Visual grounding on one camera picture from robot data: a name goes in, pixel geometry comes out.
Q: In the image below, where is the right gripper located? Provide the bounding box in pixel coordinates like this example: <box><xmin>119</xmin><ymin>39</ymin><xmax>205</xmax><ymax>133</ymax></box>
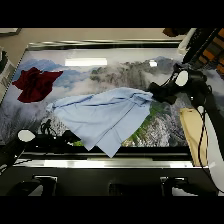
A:
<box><xmin>147</xmin><ymin>81</ymin><xmax>179</xmax><ymax>105</ymax></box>

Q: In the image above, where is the light blue shirt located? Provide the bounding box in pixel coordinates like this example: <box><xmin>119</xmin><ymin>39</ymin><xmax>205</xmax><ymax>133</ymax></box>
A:
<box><xmin>45</xmin><ymin>86</ymin><xmax>154</xmax><ymax>159</ymax></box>

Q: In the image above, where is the beige garment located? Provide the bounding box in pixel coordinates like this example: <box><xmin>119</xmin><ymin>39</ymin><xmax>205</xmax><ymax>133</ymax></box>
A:
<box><xmin>179</xmin><ymin>107</ymin><xmax>209</xmax><ymax>167</ymax></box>

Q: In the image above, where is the red garment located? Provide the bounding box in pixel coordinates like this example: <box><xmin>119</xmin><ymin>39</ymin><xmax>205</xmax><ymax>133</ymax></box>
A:
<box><xmin>11</xmin><ymin>66</ymin><xmax>64</xmax><ymax>104</ymax></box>

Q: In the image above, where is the black cable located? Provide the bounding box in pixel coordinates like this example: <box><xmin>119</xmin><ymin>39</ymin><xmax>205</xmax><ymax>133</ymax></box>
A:
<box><xmin>196</xmin><ymin>105</ymin><xmax>224</xmax><ymax>186</ymax></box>

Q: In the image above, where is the silver frame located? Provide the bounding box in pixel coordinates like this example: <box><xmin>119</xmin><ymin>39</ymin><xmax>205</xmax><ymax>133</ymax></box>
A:
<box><xmin>0</xmin><ymin>151</ymin><xmax>221</xmax><ymax>197</ymax></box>

